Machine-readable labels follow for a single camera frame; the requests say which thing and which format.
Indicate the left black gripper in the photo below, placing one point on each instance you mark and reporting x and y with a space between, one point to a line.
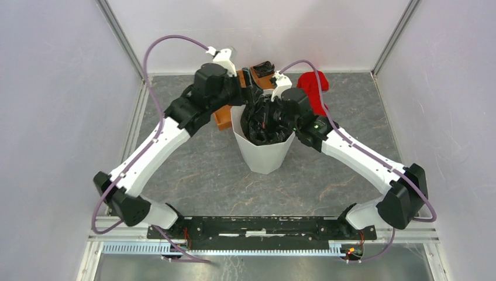
244 95

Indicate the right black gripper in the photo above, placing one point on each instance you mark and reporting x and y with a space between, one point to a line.
271 123

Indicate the black trash bag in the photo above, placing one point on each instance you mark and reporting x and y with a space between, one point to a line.
259 126

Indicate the white plastic trash bin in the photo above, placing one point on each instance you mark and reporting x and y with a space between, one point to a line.
260 159

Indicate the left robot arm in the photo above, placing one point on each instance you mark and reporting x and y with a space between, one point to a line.
121 189

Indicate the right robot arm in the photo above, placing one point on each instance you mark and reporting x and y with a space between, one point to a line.
403 189

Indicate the rolled black bag back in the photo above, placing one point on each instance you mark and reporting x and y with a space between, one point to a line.
264 69

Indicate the red cloth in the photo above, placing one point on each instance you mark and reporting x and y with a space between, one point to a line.
308 82

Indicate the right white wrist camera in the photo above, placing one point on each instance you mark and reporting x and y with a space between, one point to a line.
280 83

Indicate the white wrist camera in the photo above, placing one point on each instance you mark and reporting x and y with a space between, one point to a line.
280 83
224 57

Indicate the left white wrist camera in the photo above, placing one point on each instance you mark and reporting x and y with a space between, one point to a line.
224 57

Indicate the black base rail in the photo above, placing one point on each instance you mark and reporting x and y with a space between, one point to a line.
273 233

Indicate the left aluminium corner post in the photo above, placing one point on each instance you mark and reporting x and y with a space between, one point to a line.
119 33

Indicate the aluminium corner post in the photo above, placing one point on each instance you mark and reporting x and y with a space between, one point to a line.
395 35
119 33

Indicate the right aluminium corner post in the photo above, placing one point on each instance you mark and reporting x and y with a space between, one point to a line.
395 35

